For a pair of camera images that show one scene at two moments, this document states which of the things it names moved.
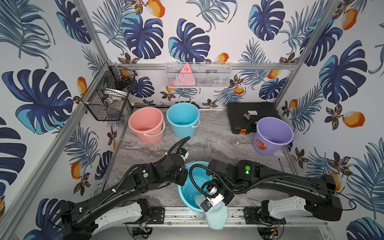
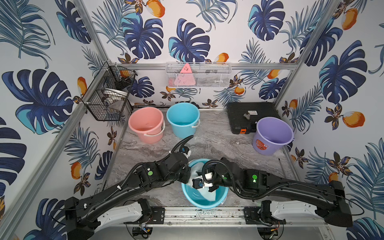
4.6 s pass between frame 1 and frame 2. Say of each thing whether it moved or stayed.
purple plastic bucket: stayed
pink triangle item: stayed
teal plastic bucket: stayed
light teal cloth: moved
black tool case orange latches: stayed
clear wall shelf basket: stayed
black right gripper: moved
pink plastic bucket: stayed
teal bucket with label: moved
